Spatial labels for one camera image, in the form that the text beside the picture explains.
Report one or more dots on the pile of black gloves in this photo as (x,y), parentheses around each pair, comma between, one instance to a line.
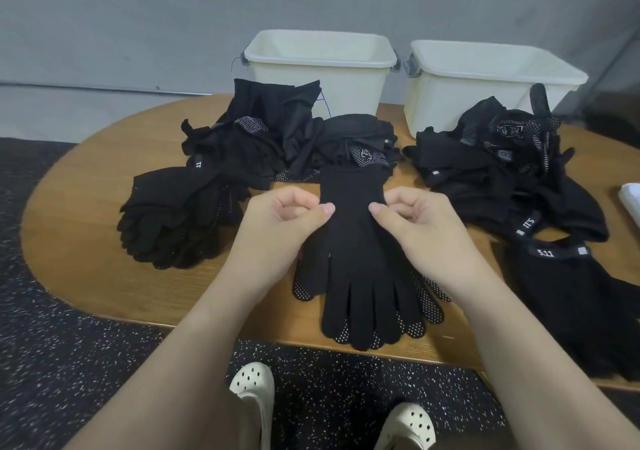
(270,125)
(150,253)

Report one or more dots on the person's left hand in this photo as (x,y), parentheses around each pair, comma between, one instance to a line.
(265,245)

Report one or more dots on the person's right forearm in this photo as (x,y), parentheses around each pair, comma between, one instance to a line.
(540,375)

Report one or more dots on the person's left white shoe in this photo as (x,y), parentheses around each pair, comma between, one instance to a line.
(255,390)

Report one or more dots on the white plastic bin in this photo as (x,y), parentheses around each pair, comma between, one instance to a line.
(350,80)
(440,100)

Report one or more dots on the grey wall pipe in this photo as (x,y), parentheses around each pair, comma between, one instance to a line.
(100,88)

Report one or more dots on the person's white shoe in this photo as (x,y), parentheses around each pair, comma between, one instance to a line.
(255,390)
(405,425)

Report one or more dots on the black fingerless glove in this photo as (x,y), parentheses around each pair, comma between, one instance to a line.
(610,345)
(570,300)

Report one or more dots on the person's right hand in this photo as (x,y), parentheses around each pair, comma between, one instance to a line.
(435,240)

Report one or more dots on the person's right white shoe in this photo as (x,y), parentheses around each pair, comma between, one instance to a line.
(405,425)

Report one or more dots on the person's left forearm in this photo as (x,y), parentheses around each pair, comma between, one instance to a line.
(170,385)

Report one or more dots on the white flat tray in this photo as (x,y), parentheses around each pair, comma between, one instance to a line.
(630,203)

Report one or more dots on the black dotted glove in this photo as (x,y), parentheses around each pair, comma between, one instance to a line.
(150,205)
(170,230)
(145,225)
(170,185)
(200,235)
(210,210)
(432,305)
(180,205)
(170,257)
(355,275)
(190,255)
(205,180)

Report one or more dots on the stack of black gloves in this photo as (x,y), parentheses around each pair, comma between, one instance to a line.
(130,240)

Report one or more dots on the metal rack frame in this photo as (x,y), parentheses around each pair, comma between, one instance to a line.
(615,105)

